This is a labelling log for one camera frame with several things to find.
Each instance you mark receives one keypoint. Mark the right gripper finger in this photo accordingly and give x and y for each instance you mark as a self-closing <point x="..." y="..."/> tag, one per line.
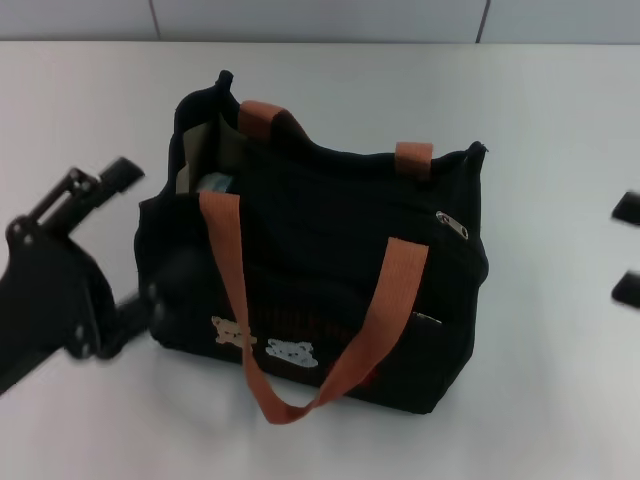
<point x="630" y="289"/>
<point x="630" y="207"/>

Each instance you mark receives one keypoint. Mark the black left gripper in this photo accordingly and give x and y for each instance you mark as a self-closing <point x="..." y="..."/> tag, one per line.
<point x="50" y="300"/>

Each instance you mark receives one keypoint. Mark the light blue packet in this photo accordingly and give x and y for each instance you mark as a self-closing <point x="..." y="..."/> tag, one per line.
<point x="220" y="184"/>

